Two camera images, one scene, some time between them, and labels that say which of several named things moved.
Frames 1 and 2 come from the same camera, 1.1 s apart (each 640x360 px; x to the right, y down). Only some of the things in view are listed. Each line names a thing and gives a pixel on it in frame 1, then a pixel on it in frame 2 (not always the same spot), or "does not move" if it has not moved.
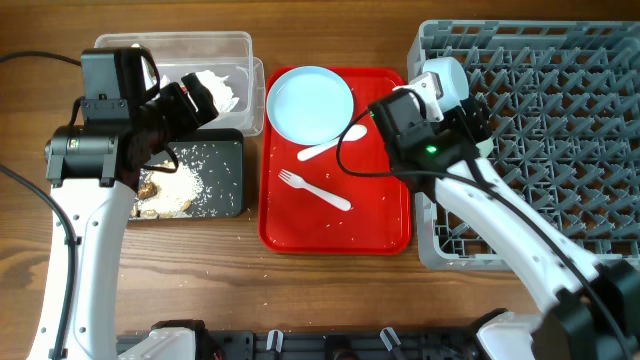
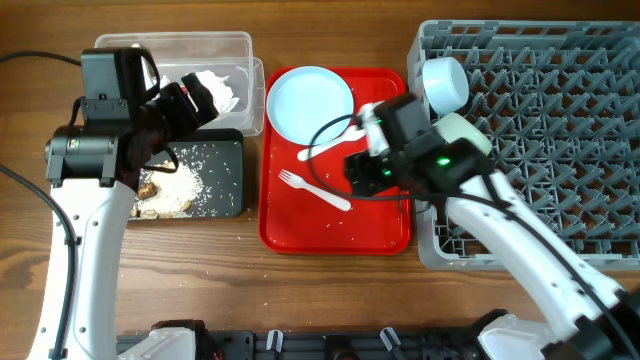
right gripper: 471,129 to 357,171
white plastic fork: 300,183 does not move
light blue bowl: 454,80 does not move
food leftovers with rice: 164,191 does not move
